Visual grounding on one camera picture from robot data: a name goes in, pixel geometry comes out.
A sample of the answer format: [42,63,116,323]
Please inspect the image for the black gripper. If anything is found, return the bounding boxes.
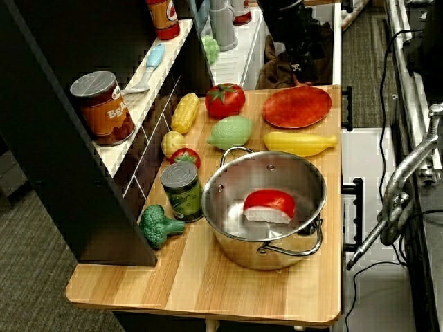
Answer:
[276,13,325,83]

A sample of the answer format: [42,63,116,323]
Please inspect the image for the yellow toy banana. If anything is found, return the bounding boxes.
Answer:
[263,131,338,158]

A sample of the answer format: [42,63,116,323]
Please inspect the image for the red orange plate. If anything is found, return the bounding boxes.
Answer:
[262,85,332,129]

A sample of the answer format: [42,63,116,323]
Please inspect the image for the white sink counter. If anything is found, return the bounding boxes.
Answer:
[207,6,343,91]

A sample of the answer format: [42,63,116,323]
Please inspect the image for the red and white toy bottle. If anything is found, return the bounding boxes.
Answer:
[230,0,253,26]

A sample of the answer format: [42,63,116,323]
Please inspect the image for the red toy tomato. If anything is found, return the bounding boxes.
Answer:
[204,82,246,120]

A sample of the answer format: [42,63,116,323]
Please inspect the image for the grey toy faucet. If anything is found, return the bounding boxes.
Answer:
[207,0,239,53]

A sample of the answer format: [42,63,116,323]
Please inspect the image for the green toy grapes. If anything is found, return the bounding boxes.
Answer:
[200,34,221,66]

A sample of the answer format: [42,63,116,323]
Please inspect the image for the green toy lime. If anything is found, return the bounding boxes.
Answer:
[206,116,254,151]

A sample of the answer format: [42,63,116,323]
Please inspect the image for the dark grey divider panel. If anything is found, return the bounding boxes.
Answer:
[179,0,213,91]

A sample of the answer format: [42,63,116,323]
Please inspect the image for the yellow toy corn cob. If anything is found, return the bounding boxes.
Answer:
[170,92,201,135]

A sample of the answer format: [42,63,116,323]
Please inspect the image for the white kitchen cabinet front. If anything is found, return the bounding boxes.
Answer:
[341,126,413,332]

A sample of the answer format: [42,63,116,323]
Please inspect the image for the black equipment block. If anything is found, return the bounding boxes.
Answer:
[404,0,443,77]

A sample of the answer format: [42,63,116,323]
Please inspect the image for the white kitchen shelf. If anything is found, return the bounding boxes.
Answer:
[93,19,194,177]

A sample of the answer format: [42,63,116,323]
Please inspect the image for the red white toy sushi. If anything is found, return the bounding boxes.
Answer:
[242,189,296,225]

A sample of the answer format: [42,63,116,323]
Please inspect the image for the red toy pepper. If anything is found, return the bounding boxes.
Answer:
[168,147,201,170]

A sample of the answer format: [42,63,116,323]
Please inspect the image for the grey metal clamp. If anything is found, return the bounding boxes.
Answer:
[345,102,443,271]

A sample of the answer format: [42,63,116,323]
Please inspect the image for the red ketchup bottle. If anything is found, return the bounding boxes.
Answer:
[145,0,181,41]

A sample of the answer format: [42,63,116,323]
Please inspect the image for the yellow toy potato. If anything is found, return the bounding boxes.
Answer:
[161,130,187,160]

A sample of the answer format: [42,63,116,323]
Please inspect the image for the green vegetable can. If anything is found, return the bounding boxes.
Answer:
[159,161,205,223]

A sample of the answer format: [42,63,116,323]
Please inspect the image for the steel cooking pot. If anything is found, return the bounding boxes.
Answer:
[200,146,328,272]

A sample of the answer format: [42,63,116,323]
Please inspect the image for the orange beans can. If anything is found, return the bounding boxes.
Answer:
[69,71,136,147]

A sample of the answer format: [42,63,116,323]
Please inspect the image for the green toy broccoli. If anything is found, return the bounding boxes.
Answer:
[138,203,186,250]

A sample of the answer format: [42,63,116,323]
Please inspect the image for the black kitchen side panel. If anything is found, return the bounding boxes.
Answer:
[0,0,159,267]

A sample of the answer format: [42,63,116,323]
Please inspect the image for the black cabinet handle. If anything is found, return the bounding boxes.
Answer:
[341,86,354,132]
[341,178,364,252]

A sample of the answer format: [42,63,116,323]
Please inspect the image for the black cable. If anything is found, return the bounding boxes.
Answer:
[379,29,425,184]
[341,207,430,317]

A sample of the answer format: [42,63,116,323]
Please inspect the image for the aluminium frame rail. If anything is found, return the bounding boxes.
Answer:
[383,0,437,174]

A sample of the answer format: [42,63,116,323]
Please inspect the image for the grey spatula blue handle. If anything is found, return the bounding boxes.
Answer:
[121,43,166,96]

